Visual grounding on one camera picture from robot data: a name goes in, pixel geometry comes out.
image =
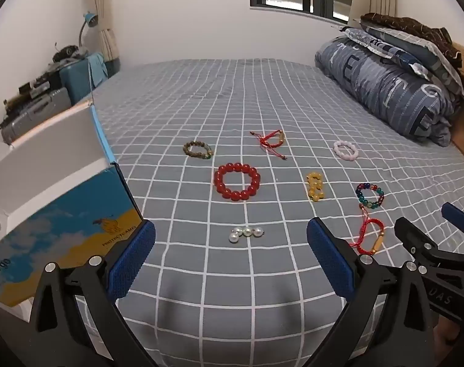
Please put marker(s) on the blue suitcase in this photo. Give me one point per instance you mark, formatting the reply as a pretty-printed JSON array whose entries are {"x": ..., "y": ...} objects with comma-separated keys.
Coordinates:
[{"x": 77, "y": 80}]

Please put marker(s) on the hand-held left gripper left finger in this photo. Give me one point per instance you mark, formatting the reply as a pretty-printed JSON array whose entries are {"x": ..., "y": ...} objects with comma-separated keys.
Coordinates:
[{"x": 134, "y": 263}]

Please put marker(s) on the light blue cloth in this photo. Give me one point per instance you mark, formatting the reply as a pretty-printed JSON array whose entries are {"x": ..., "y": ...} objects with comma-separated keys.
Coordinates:
[{"x": 98, "y": 67}]

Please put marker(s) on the person's right hand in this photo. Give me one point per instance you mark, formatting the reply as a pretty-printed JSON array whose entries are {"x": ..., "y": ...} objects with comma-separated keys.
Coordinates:
[{"x": 453, "y": 334}]

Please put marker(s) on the blue desk lamp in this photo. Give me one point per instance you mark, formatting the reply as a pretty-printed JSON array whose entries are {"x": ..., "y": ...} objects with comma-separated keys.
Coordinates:
[{"x": 90, "y": 18}]

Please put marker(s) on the grey checked bed sheet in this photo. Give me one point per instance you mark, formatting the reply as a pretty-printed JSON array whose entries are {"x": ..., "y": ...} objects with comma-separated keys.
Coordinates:
[{"x": 216, "y": 103}]

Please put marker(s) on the brown patterned blanket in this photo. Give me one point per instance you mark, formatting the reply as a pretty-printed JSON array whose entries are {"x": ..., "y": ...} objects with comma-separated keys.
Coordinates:
[{"x": 407, "y": 23}]

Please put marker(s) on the folded grey lettered duvet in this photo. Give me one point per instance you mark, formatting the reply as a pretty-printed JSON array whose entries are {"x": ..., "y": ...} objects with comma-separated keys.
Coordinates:
[{"x": 384, "y": 88}]

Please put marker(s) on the grey suitcase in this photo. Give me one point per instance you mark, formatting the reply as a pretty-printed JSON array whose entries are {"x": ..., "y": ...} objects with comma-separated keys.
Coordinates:
[{"x": 37, "y": 111}]

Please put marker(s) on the printed cardboard box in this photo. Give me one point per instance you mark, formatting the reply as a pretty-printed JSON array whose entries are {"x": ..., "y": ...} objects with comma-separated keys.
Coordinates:
[{"x": 63, "y": 214}]

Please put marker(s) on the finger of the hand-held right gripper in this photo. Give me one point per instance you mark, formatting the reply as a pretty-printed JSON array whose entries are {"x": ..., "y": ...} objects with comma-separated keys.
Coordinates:
[
  {"x": 455, "y": 216},
  {"x": 409, "y": 233}
]

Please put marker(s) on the dark clutter pile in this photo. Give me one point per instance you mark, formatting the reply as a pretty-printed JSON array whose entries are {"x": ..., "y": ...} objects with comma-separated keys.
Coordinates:
[{"x": 67, "y": 51}]

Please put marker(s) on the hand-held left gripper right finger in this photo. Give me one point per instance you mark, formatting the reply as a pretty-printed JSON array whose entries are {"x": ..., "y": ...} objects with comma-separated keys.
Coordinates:
[{"x": 327, "y": 263}]

